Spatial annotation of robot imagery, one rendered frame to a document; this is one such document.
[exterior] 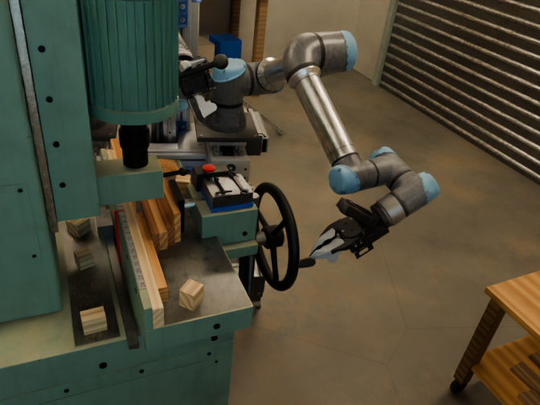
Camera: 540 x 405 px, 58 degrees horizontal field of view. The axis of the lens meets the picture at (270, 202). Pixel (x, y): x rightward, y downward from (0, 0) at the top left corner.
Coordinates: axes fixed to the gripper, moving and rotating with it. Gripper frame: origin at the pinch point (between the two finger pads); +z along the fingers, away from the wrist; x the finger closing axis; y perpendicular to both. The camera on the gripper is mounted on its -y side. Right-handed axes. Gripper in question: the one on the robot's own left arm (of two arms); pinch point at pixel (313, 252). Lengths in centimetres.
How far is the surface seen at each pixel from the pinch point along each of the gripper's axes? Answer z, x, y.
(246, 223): 10.2, 4.3, -16.2
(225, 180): 8.9, 11.7, -24.5
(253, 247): 11.8, 2.3, -10.3
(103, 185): 30, 8, -43
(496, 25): -212, 189, 117
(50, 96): 26, 4, -64
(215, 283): 21.6, -10.4, -20.3
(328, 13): -161, 357, 126
